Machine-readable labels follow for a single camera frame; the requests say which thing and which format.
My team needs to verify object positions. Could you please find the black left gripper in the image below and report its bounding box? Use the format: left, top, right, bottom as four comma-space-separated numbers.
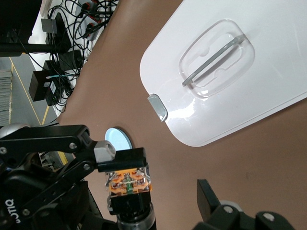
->
0, 124, 147, 230

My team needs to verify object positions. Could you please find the light blue round plate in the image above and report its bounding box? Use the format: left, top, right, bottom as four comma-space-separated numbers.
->
105, 126, 132, 151

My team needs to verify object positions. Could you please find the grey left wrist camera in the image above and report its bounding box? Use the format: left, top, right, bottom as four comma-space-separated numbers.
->
0, 123, 32, 135

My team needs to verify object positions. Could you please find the black horizontal pole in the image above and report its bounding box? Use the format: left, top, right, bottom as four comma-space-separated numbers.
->
0, 43, 57, 58

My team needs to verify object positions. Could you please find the stack of grey panels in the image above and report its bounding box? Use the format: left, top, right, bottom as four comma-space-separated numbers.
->
0, 69, 12, 127

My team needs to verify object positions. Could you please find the small grey adapter box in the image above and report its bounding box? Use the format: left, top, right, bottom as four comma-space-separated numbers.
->
41, 18, 58, 34

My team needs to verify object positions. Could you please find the black power supply brick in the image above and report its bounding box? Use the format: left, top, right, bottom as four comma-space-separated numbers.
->
28, 70, 59, 106

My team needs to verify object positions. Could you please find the white lidded storage box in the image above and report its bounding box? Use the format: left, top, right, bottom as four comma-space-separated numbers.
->
139, 0, 307, 147

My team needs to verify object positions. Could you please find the black cable tangle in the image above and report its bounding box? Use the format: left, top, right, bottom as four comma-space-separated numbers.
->
45, 0, 120, 113

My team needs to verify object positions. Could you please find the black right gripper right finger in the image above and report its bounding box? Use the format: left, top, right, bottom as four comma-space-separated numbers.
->
193, 179, 295, 230

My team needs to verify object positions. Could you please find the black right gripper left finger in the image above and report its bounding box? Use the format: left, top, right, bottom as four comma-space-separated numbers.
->
59, 180, 90, 230

